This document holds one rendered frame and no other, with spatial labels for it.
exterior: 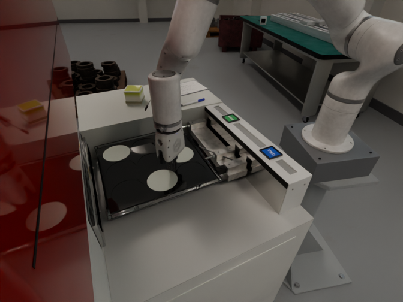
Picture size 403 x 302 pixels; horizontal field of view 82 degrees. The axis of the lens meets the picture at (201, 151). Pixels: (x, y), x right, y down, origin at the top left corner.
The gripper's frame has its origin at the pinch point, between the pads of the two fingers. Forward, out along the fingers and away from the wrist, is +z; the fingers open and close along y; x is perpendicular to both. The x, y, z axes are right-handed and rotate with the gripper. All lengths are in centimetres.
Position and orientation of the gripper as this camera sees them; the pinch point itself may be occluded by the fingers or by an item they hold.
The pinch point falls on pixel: (171, 165)
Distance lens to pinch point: 80.2
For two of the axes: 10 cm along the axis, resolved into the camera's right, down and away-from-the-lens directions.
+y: 4.8, -5.3, 7.0
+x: -8.8, -3.0, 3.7
